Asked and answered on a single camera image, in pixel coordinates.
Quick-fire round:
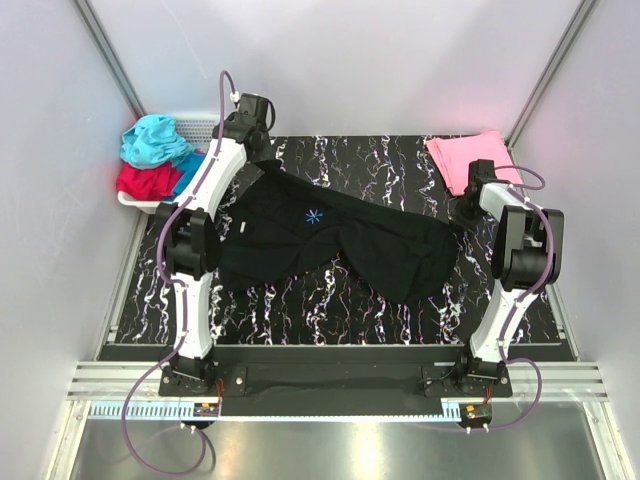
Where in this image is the black t shirt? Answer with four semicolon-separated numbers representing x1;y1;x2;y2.
219;160;458;304

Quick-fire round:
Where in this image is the folded pink t shirt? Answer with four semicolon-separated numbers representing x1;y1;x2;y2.
426;131;522;196

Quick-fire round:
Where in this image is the black marble pattern mat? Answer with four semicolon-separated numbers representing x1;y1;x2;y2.
115;133;562;346

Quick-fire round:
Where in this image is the red t shirt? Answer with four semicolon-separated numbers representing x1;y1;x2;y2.
116;162;183;201

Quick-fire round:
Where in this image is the left orange connector box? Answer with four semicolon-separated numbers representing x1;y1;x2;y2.
194;402;220;417

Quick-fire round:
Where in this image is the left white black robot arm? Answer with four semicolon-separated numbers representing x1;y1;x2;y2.
155;93;275;396

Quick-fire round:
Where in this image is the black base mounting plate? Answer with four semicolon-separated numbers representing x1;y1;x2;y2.
159;345;513;418

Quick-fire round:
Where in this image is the right orange connector box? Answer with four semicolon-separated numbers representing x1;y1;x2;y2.
461;403;493;428

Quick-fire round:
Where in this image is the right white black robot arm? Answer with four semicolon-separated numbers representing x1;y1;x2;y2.
450;159;564;397

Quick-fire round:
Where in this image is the orange connector box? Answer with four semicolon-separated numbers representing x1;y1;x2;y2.
461;403;493;428
194;402;220;417

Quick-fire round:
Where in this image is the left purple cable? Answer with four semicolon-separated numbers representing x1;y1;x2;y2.
119;69;241;474

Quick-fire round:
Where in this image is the light blue t shirt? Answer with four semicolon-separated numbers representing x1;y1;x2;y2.
120;114;195;170

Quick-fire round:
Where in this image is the white plastic basket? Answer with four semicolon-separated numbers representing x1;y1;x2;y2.
117;112;219;215

